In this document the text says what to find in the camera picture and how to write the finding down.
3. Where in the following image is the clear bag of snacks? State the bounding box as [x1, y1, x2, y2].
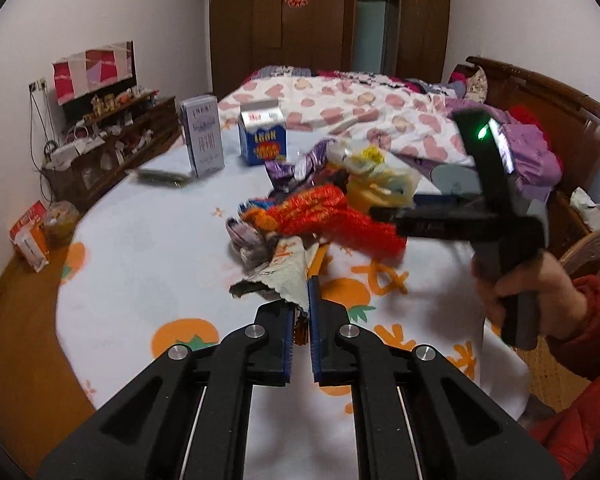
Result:
[42, 201, 81, 249]

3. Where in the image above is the grey purple striped wrapper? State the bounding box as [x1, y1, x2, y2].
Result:
[225, 217, 282, 276]

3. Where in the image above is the wooden bed headboard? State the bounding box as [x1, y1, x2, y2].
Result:
[452, 56, 600, 196]

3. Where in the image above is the floral pillow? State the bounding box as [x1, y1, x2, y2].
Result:
[462, 66, 489, 106]

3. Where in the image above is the wicker chair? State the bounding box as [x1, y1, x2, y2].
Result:
[517, 227, 600, 413]

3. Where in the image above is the blue milk carton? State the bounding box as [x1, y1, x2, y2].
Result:
[237, 100, 287, 167]

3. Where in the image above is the white purple paper box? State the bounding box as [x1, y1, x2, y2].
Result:
[180, 95, 226, 178]

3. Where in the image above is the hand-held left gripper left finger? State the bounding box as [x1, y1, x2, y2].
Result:
[35, 301, 296, 480]

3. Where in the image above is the silver cone-shaped wrapper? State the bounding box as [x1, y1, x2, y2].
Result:
[229, 237, 326, 312]

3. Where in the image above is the purple foil wrapper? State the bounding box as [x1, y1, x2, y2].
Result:
[264, 140, 332, 196]

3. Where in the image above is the purple quilt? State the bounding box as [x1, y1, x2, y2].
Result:
[445, 97, 563, 202]

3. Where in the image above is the white orange-print tablecloth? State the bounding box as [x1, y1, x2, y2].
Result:
[55, 127, 531, 480]

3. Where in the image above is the wall socket with cables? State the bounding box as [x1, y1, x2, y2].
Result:
[29, 77, 61, 171]

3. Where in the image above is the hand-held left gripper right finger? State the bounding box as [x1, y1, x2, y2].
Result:
[307, 276, 566, 480]

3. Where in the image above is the yellow white plastic bag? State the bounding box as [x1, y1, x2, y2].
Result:
[327, 142, 422, 213]

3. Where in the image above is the television with red-white cover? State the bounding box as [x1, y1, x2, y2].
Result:
[51, 40, 137, 122]

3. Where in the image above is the pink heart print blanket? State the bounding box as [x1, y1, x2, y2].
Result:
[218, 74, 477, 167]

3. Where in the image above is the orange white packet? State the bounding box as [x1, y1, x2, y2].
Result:
[9, 201, 51, 273]

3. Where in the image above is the red knitted cloth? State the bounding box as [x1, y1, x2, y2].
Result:
[509, 104, 564, 173]

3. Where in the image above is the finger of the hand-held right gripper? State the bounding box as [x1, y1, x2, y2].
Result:
[412, 191, 486, 208]
[369, 204, 545, 252]

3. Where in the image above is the red orange foil wrapper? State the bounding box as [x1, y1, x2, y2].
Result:
[240, 184, 407, 257]

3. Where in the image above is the dark wooden television cabinet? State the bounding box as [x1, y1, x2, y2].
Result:
[42, 92, 182, 212]

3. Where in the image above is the brown wooden wardrobe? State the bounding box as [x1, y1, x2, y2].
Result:
[189, 0, 452, 102]

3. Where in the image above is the person's right hand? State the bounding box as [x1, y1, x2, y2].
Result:
[471, 247, 590, 342]

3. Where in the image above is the dark patterned bedding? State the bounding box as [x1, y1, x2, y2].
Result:
[244, 64, 457, 95]

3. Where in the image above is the blue orange snack wrapper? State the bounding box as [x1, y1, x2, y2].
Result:
[237, 197, 282, 222]

